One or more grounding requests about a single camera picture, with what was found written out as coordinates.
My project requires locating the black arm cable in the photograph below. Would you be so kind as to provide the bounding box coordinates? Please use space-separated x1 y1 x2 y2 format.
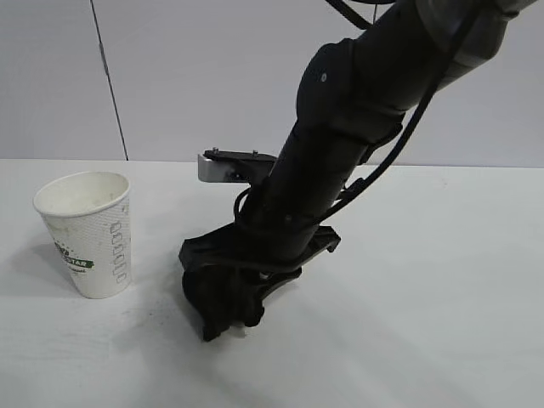
335 0 485 213

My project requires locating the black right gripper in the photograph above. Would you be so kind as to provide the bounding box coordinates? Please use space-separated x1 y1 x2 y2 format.
178 199 343 343

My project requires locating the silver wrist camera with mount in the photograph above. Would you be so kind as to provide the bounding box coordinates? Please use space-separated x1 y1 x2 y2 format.
197 148 277 187

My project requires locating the white paper coffee cup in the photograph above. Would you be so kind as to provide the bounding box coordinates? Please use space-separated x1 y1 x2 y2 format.
32 171 133 300

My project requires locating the black purple cloth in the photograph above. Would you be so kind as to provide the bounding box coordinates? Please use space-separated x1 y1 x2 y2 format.
181 271 267 343

